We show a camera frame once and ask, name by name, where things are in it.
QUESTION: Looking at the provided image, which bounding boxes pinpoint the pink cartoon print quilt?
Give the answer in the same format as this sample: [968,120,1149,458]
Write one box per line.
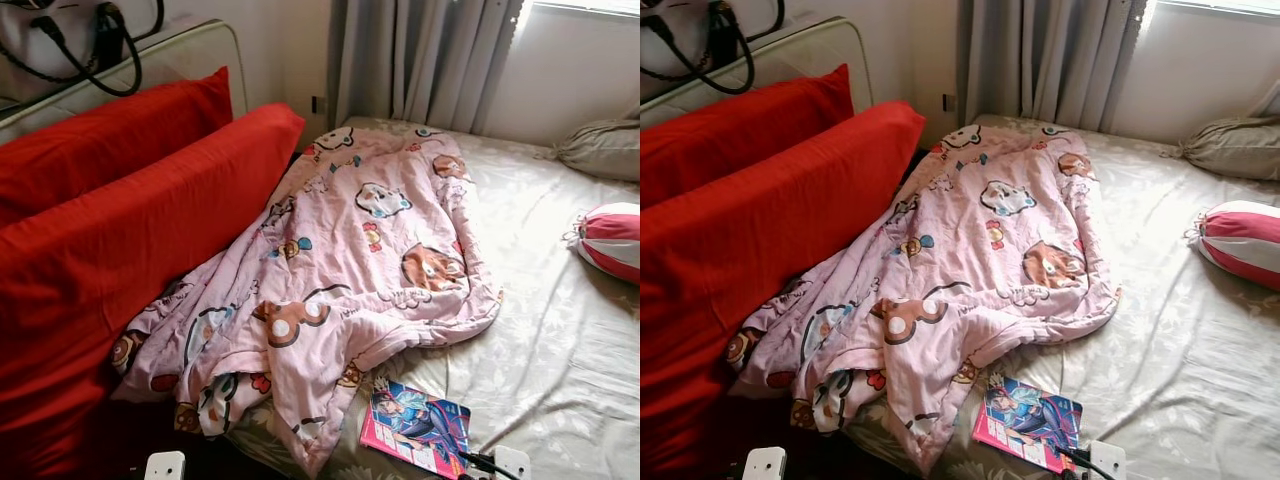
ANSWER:
[110,125,503,479]
[727,123,1121,476]

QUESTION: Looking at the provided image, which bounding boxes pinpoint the colourful comic book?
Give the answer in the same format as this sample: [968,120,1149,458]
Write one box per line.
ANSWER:
[972,373,1083,474]
[360,377,471,479]

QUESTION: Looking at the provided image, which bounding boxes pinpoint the red white blue bolster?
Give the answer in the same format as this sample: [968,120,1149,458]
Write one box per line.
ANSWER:
[1185,200,1280,293]
[565,202,641,286]

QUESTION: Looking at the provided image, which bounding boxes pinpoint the beige leaf print pillow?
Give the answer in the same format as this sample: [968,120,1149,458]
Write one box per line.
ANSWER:
[548,118,641,183]
[1165,113,1280,183]

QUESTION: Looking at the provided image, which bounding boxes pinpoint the large red cushion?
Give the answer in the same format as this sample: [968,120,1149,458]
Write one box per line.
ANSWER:
[640,63,856,211]
[0,67,234,229]
[640,98,926,480]
[0,103,307,480]

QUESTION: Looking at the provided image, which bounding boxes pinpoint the bright window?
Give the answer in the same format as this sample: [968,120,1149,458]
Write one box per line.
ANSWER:
[525,0,641,19]
[1150,0,1280,19]

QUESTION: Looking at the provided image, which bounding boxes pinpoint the white handbag black handles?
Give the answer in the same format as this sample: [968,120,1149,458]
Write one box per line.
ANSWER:
[640,0,761,98]
[0,0,166,101]

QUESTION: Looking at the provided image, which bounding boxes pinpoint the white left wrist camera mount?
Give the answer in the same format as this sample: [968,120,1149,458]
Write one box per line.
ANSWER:
[143,450,187,480]
[742,446,787,480]

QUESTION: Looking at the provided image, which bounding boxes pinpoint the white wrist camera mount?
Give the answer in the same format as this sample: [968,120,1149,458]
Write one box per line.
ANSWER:
[1088,441,1127,480]
[742,446,787,480]
[490,446,531,480]
[143,450,187,480]

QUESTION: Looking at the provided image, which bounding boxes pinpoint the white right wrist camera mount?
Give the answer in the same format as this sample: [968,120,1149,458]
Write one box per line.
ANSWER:
[490,446,531,480]
[1088,441,1127,480]

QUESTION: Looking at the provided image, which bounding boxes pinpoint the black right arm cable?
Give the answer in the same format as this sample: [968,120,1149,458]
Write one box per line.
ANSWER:
[460,450,511,480]
[1055,445,1116,480]

